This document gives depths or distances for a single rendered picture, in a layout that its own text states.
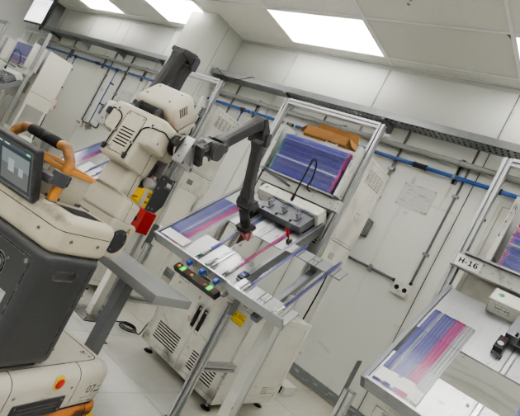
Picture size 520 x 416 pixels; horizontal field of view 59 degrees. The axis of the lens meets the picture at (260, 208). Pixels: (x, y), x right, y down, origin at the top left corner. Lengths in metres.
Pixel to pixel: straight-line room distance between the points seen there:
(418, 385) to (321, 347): 2.31
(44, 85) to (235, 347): 4.78
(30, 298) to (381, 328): 2.98
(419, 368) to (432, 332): 0.21
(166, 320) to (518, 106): 3.18
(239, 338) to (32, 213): 1.42
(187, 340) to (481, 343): 1.58
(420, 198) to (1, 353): 3.35
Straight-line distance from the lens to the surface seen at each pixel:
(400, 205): 4.15
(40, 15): 6.71
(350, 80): 4.95
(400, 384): 1.92
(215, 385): 2.68
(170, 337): 2.93
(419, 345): 2.06
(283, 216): 2.64
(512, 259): 2.31
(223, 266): 2.41
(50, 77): 6.59
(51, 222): 1.50
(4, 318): 1.58
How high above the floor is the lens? 1.07
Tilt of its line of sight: 1 degrees up
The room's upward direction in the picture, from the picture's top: 28 degrees clockwise
